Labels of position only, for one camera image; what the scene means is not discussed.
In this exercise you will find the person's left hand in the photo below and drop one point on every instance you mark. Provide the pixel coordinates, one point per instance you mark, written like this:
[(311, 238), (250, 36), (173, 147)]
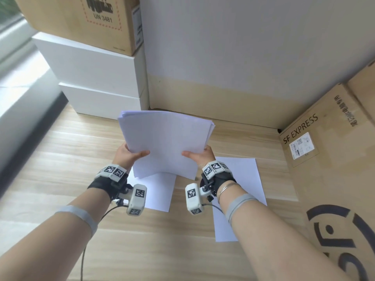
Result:
[(123, 157)]

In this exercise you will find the person's right hand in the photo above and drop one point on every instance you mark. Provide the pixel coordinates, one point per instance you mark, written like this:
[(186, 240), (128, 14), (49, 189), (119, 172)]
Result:
[(206, 158)]

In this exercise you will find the person's left thumb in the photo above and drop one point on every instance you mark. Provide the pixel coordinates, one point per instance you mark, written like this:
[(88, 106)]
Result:
[(141, 155)]

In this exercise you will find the person's right thumb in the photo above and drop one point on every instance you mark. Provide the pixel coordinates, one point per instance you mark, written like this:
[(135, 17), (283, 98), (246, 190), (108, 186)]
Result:
[(191, 155)]

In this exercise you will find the stack of white paper sheets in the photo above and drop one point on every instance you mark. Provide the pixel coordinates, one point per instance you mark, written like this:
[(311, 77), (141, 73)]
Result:
[(167, 143)]

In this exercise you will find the grey forearm band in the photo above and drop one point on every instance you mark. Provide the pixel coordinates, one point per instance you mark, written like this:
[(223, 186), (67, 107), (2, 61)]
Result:
[(83, 216), (238, 203)]

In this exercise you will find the person's right forearm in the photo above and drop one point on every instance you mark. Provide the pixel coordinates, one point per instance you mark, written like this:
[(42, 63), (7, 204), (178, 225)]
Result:
[(263, 239)]

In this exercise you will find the person's left forearm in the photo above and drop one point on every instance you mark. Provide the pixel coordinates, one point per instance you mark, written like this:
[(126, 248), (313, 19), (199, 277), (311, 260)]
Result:
[(44, 248)]

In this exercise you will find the white paper sheet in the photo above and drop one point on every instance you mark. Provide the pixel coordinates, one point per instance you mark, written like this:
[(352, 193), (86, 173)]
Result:
[(237, 184), (158, 193)]

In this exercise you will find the flat white box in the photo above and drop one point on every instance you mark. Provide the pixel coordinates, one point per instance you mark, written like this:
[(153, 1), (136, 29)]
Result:
[(105, 103)]

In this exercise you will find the large white box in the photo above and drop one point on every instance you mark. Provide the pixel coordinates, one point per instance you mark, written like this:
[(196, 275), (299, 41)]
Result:
[(93, 64)]

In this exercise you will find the large cardboard box black print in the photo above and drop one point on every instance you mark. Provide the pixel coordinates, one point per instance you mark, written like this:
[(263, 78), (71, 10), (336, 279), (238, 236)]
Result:
[(331, 184)]

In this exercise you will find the cardboard box with red-dashed label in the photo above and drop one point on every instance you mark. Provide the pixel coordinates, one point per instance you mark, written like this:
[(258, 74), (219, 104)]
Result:
[(76, 20)]

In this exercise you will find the plain cardboard box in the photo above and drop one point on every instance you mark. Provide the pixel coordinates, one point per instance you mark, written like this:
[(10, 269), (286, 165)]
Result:
[(364, 87)]

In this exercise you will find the black wrist mount with markers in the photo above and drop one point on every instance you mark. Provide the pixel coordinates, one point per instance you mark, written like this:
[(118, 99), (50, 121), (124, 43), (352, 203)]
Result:
[(110, 179), (218, 172)]

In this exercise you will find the white wrist camera with marker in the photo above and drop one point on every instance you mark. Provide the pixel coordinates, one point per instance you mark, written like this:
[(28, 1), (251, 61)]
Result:
[(194, 198), (137, 200)]

